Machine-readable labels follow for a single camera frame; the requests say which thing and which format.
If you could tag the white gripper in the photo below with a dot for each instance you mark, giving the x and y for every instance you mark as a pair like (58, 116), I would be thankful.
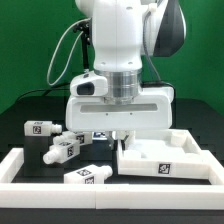
(150, 110)

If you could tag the white square tabletop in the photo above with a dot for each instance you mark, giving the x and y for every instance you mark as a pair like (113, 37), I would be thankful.
(168, 153)

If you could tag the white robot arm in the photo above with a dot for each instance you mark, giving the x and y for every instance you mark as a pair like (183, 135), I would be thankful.
(112, 97)

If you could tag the paper with marker tags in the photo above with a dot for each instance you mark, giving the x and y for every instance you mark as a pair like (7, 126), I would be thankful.
(99, 136)

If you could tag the white U-shaped fence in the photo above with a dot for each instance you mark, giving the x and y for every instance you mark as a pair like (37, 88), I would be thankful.
(109, 196)

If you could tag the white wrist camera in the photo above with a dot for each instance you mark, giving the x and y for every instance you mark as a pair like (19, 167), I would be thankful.
(89, 84)

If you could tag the black camera on stand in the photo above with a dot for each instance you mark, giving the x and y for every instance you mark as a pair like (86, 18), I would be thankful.
(84, 28)

